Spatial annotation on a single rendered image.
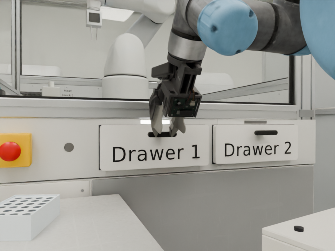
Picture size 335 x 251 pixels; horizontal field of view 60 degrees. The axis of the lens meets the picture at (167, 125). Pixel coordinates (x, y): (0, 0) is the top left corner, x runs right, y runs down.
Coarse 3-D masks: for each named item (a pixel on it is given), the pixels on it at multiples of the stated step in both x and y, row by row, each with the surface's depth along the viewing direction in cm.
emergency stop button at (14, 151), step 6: (6, 144) 58; (12, 144) 58; (0, 150) 58; (6, 150) 58; (12, 150) 58; (18, 150) 59; (0, 156) 58; (6, 156) 58; (12, 156) 58; (18, 156) 59
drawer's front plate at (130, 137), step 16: (112, 128) 70; (128, 128) 71; (144, 128) 72; (192, 128) 77; (208, 128) 79; (112, 144) 70; (128, 144) 71; (144, 144) 73; (160, 144) 74; (176, 144) 76; (192, 144) 77; (208, 144) 79; (112, 160) 70; (128, 160) 71; (144, 160) 73; (160, 160) 74; (176, 160) 76; (192, 160) 77; (208, 160) 79
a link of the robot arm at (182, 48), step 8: (176, 40) 53; (184, 40) 52; (192, 40) 52; (168, 48) 56; (176, 48) 54; (184, 48) 53; (192, 48) 53; (200, 48) 54; (176, 56) 54; (184, 56) 54; (192, 56) 54; (200, 56) 55
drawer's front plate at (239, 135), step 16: (224, 128) 81; (240, 128) 83; (256, 128) 85; (272, 128) 87; (288, 128) 89; (224, 144) 81; (240, 144) 83; (256, 144) 85; (272, 144) 87; (288, 144) 89; (224, 160) 81; (240, 160) 83; (256, 160) 85; (272, 160) 87
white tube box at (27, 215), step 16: (0, 208) 47; (16, 208) 47; (32, 208) 47; (48, 208) 49; (0, 224) 42; (16, 224) 43; (32, 224) 43; (48, 224) 49; (0, 240) 42; (16, 240) 43
